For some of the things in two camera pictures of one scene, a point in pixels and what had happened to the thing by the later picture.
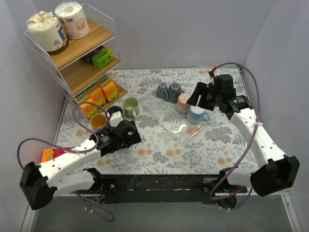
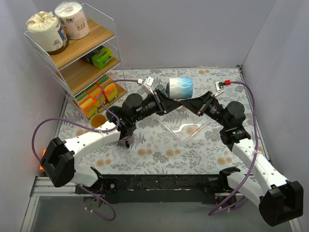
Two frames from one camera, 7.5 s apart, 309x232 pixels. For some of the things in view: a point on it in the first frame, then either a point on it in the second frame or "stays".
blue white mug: x=196 y=114 → x=180 y=88
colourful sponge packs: x=104 y=91 stays
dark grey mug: x=114 y=109 stays
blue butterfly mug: x=97 y=121 stays
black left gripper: x=130 y=135 → x=161 y=103
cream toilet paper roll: x=44 y=34 stays
